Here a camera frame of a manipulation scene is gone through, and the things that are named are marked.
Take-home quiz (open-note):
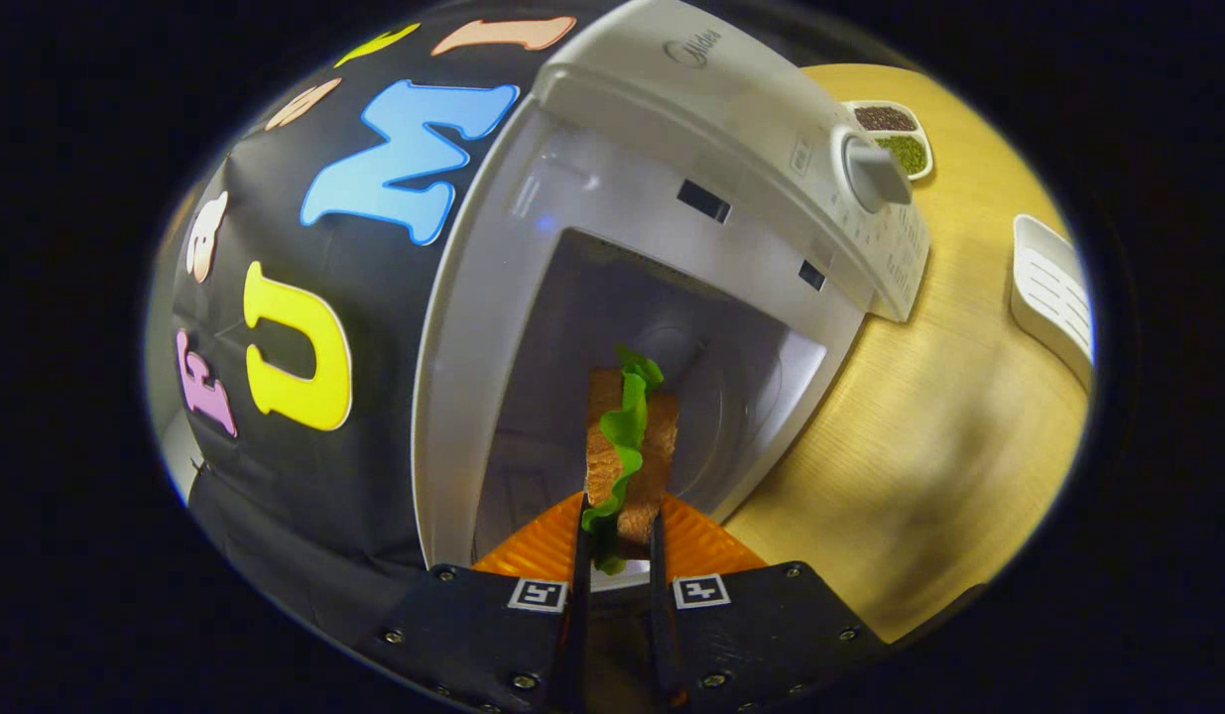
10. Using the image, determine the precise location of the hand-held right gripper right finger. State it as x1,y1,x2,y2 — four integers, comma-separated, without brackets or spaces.
647,493,891,714

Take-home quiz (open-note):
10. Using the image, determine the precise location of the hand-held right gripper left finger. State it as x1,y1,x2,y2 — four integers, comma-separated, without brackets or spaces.
359,493,593,714

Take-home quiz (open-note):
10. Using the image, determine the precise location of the lettuce sandwich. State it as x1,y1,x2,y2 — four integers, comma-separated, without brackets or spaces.
580,344,680,576

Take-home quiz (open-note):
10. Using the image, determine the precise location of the white microwave oven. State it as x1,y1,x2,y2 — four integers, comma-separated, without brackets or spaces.
412,0,932,596

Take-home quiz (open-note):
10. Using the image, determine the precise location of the white rectangular dish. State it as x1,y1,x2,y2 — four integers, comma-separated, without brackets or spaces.
1009,213,1097,393

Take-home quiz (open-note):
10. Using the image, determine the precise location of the divided dish of beans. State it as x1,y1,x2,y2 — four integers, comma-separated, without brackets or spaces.
842,99,935,182

